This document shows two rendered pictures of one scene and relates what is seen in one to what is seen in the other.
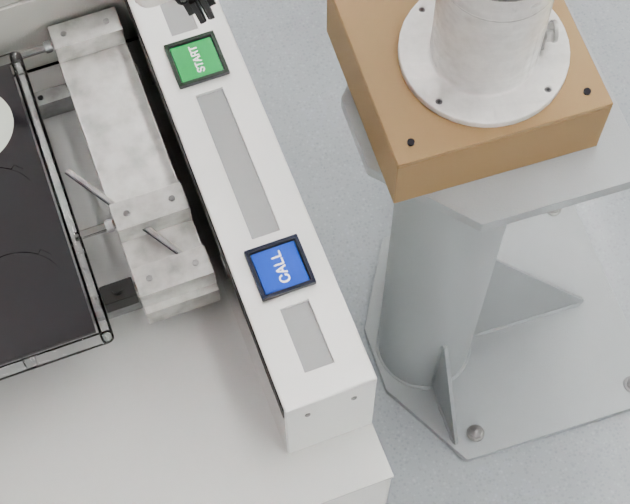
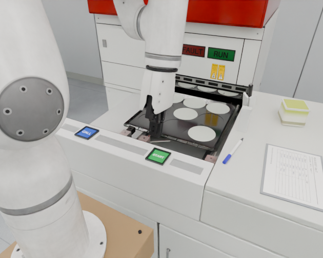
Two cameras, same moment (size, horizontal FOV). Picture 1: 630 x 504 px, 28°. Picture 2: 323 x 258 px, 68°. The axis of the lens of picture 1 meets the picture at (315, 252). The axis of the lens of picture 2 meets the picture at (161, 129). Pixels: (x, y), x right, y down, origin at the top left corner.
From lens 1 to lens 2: 1.35 m
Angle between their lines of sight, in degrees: 76
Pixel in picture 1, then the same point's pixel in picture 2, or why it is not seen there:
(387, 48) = (106, 221)
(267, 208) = (102, 142)
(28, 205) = (168, 130)
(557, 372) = not seen: outside the picture
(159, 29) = (179, 157)
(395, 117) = (85, 201)
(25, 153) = (182, 136)
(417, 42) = (93, 227)
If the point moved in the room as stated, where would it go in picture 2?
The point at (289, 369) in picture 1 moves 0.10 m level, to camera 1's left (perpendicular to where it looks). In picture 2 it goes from (69, 122) to (95, 112)
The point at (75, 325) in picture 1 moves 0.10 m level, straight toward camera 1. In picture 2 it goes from (133, 122) to (110, 117)
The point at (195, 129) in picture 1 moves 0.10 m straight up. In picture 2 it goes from (139, 144) to (137, 115)
